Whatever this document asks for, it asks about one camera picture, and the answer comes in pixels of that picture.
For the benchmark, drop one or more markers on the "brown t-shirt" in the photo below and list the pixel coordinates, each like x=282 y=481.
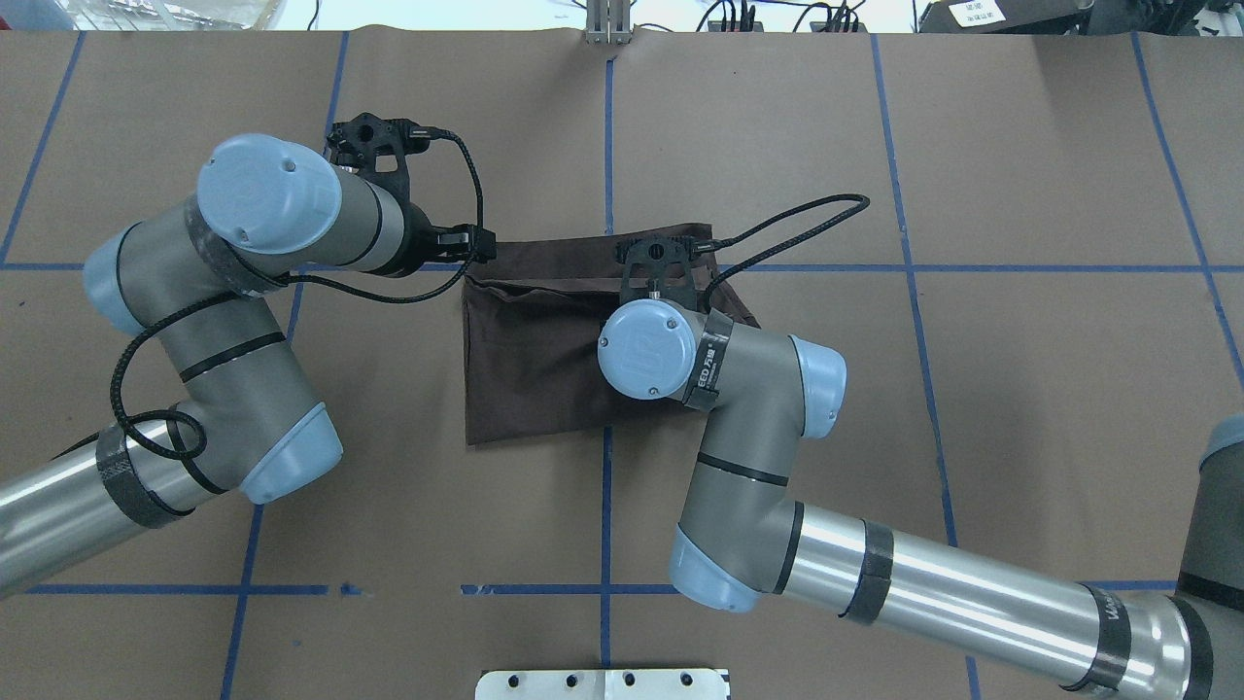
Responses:
x=531 y=318

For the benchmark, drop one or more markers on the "labelled dark box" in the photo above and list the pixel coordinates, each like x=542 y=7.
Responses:
x=1004 y=17

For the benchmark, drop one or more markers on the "clear plastic bag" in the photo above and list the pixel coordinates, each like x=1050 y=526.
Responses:
x=186 y=16

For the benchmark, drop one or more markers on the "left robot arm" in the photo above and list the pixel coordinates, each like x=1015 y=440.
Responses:
x=208 y=396

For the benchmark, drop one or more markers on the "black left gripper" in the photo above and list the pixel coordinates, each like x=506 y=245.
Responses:
x=420 y=238

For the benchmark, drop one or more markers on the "white pedestal column base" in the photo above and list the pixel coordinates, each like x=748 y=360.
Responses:
x=628 y=683

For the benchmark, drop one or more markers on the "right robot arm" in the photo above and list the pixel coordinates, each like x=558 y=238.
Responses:
x=976 y=492

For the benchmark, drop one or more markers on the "black power strip plugs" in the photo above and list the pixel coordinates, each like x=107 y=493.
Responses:
x=783 y=17

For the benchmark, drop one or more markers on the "aluminium frame post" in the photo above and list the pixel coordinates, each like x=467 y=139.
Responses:
x=608 y=22

